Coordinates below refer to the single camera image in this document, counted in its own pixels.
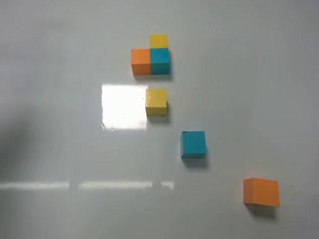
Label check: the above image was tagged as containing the loose yellow cube block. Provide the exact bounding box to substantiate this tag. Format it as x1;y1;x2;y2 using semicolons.
145;89;167;117

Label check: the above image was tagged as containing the loose teal cube block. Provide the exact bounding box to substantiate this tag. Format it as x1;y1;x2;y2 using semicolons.
180;131;207;159

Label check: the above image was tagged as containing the template teal cube block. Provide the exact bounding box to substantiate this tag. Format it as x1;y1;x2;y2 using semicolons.
150;48;170;75

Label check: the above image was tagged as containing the template orange cube block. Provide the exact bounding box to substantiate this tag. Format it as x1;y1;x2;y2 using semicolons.
131;48;151;76

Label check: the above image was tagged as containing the template yellow cube block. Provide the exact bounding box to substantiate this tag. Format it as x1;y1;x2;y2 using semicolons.
150;34;168;48

